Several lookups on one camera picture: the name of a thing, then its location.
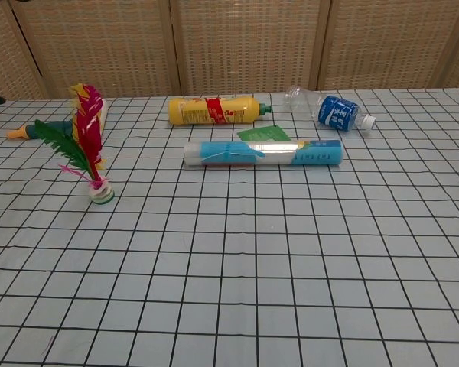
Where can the yellow plastic bottle green cap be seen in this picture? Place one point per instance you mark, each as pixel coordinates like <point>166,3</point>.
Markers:
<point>193,111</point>

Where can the light blue checkered tablecloth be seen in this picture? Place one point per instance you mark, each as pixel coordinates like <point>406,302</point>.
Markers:
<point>252,267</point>

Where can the clear water bottle blue label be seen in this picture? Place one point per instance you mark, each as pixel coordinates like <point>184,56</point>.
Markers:
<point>336,112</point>

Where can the colourful feather shuttlecock green base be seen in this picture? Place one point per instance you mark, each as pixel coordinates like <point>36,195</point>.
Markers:
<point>88,134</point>

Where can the clear tube with blue contents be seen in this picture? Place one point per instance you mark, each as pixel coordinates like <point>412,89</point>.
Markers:
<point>313,153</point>

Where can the green lint roller white roll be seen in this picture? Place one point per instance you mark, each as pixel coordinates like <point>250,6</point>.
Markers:
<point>23,132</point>

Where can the green paper card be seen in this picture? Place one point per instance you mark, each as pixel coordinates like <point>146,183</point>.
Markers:
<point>264,133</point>

